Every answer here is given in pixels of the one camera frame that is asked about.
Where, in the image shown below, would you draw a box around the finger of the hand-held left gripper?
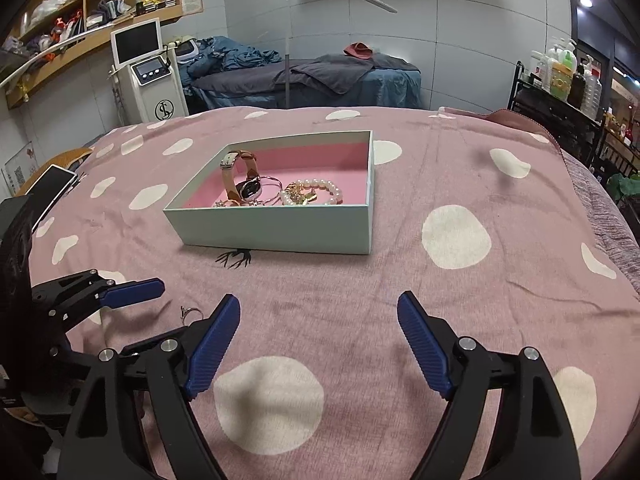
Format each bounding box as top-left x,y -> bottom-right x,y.
121,326 -> 194,362
31,270 -> 166,332

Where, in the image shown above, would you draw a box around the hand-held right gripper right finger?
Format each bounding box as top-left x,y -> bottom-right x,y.
396,290 -> 583,480

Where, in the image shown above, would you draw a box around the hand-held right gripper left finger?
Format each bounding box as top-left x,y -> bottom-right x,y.
59,294 -> 242,480

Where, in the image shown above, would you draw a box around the pale green box pink lining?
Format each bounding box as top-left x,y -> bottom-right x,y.
163,130 -> 376,256

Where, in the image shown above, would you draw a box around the brown strap wristwatch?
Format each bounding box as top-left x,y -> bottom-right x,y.
220,149 -> 262,207

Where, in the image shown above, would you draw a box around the thin silver bangle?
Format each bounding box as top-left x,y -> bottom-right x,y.
252,174 -> 287,206

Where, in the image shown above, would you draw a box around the white pearl bracelet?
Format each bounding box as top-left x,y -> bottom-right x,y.
281,177 -> 345,207

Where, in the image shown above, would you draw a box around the pink polka dot blanket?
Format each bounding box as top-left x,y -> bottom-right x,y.
27,105 -> 640,480

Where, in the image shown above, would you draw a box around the white framed tablet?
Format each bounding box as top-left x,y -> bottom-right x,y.
25,164 -> 79,234

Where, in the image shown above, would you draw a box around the white beauty machine with screen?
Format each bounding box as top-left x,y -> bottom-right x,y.
109,17 -> 191,124

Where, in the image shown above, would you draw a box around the mauve knitted blanket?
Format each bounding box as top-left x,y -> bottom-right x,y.
560,150 -> 640,297

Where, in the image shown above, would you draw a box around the dusty pink cloth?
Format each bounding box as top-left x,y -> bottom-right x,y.
487,109 -> 562,147

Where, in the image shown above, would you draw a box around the crumpled blue sheet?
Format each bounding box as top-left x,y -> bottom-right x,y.
177,36 -> 283,86

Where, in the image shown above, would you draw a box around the green potted plant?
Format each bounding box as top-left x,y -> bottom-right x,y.
602,172 -> 640,212

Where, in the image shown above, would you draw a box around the massage bed with blue cover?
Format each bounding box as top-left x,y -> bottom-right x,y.
187,52 -> 423,111

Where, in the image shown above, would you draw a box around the pile of colourful clothes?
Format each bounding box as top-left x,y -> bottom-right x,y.
20,12 -> 87,62

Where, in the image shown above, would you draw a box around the black metal trolley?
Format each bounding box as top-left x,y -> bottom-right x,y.
507,60 -> 609,162

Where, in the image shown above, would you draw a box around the folded grey cloth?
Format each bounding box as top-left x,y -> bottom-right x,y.
96,0 -> 132,19

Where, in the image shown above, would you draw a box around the dark display rack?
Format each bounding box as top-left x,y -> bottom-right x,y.
600,109 -> 640,181

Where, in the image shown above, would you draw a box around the dark grey towel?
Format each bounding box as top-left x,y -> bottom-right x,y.
272,55 -> 377,96

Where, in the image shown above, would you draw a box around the white plastic bag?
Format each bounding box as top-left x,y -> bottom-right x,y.
29,0 -> 69,27

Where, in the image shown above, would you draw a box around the red cloth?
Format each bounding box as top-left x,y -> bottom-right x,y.
342,41 -> 375,61

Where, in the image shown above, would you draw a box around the cluster of toiletry bottles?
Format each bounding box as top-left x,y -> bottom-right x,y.
530,37 -> 604,121

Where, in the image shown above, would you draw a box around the white wall notice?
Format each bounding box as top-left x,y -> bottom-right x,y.
2,141 -> 39,196

